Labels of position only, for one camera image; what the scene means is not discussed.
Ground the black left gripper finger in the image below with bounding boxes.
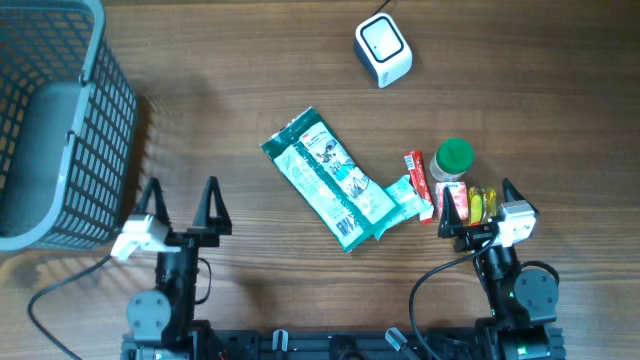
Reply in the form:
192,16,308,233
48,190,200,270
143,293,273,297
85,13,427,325
133,177,171,227
192,176,232,235

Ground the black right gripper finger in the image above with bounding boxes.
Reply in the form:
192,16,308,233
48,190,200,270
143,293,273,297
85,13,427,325
438,187,464,238
502,178,525,203

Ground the yellow dish soap bottle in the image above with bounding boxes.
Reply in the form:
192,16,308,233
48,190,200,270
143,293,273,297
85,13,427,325
468,186,497,225

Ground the red white stock cube packet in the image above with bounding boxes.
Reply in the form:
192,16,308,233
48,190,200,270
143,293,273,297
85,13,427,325
435,182,469,222

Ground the mint green small packet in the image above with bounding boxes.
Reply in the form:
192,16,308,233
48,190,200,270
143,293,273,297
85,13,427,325
374,175,430,241

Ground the red Nescafe stick sachet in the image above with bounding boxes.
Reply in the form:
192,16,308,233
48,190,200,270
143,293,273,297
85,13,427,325
403,150,434,225

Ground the Knorr stock cube jar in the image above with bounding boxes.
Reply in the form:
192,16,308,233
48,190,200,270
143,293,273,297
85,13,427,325
429,138,475,182

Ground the green 3M product package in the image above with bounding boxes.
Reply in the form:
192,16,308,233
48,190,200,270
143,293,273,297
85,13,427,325
261,107,399,253

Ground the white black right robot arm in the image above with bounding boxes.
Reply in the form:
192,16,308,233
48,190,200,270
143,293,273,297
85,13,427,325
438,178,567,360

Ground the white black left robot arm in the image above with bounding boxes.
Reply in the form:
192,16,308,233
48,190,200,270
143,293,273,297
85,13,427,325
120,176,232,360

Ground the white barcode scanner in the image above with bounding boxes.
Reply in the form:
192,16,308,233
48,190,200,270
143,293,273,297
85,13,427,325
354,13,413,88

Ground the grey plastic shopping basket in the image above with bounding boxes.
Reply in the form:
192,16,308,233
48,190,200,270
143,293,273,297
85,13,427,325
1,0,138,252

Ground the black right camera cable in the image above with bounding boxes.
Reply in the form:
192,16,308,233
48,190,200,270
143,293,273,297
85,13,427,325
408,219,501,360

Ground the black camera cable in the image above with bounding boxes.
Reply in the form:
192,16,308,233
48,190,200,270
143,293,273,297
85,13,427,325
408,219,501,360
27,252,114,360

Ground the black left camera cable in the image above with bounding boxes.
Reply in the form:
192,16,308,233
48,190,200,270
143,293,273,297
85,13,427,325
27,252,114,360

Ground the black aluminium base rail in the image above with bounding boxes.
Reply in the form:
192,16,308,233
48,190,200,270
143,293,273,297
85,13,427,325
121,326,567,360

